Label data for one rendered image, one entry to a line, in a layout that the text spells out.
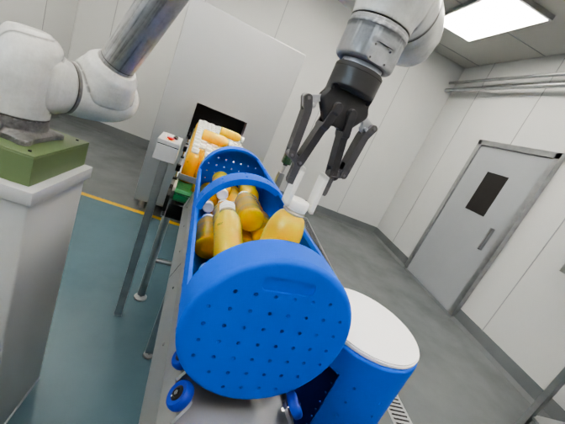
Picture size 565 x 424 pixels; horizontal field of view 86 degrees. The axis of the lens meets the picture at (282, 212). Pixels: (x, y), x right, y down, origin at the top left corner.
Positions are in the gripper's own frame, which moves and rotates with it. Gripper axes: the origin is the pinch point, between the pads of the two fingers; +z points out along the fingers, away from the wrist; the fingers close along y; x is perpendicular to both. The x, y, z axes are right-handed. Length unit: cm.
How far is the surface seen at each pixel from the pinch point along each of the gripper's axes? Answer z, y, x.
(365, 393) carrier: 36.4, 30.3, -6.5
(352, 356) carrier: 29.8, 24.7, -3.6
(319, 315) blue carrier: 16.1, 7.0, -10.8
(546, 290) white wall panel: 44, 337, 139
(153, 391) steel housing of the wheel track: 44.2, -12.4, -4.6
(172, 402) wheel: 34.9, -10.5, -13.3
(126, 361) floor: 133, -17, 79
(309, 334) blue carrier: 20.0, 7.0, -10.9
